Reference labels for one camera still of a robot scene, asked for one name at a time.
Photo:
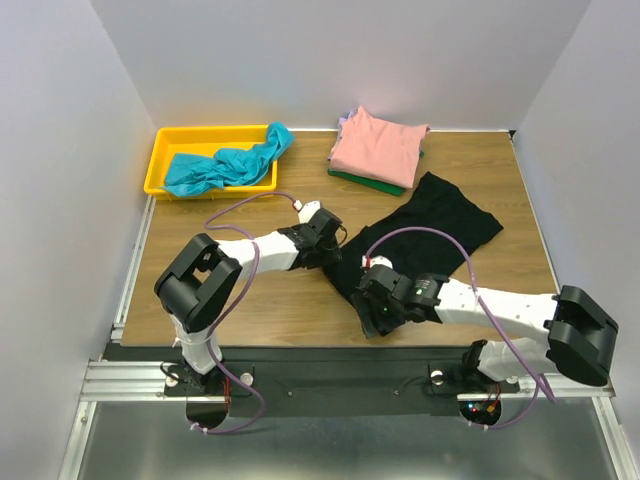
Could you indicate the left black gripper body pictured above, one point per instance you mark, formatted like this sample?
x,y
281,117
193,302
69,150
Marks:
x,y
327,254

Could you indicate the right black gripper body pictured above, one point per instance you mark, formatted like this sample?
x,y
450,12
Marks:
x,y
370,304

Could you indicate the black t-shirt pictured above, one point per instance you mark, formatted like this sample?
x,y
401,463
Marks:
x,y
435,203

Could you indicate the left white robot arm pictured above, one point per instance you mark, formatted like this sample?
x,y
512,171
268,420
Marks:
x,y
208,279

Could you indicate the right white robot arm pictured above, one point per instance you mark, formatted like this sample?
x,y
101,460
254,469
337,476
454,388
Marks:
x,y
567,333

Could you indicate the green folded t-shirt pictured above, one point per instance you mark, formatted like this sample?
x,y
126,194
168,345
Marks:
x,y
370,182

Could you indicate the pink folded t-shirt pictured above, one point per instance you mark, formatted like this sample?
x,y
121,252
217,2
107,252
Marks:
x,y
373,132

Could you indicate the lavender folded t-shirt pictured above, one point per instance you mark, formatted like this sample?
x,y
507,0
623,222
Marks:
x,y
346,122

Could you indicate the teal t-shirt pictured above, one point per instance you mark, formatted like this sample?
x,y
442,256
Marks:
x,y
190,175

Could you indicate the yellow plastic bin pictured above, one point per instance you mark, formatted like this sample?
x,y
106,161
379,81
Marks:
x,y
206,141

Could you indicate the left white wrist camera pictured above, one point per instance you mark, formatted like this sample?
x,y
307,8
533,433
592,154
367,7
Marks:
x,y
305,211

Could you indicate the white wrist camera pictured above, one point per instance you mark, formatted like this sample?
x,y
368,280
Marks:
x,y
305,211
369,262

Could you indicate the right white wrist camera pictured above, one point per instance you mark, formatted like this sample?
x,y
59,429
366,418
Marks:
x,y
369,262

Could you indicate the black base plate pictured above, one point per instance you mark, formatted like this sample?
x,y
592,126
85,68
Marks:
x,y
338,382

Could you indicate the aluminium frame rail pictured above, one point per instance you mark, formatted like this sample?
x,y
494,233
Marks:
x,y
137,381

